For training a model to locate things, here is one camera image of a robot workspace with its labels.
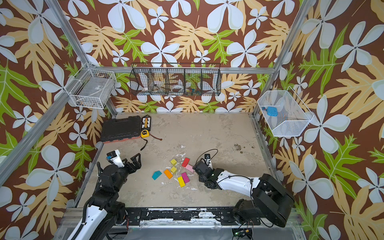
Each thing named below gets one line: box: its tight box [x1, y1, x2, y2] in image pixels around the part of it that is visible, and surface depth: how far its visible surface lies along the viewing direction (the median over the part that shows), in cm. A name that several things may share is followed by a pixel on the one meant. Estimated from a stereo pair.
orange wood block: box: [163, 169, 173, 179], surface depth 90 cm
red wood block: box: [181, 157, 190, 168], surface depth 95 cm
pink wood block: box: [185, 164, 194, 173], surface depth 92 cm
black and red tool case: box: [100, 115, 141, 142], surface depth 109 cm
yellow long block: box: [177, 176, 186, 188], surface depth 87 cm
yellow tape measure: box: [141, 129, 150, 138], surface depth 107 cm
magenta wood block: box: [181, 172, 191, 184], surface depth 89 cm
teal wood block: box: [152, 170, 162, 181], surface depth 90 cm
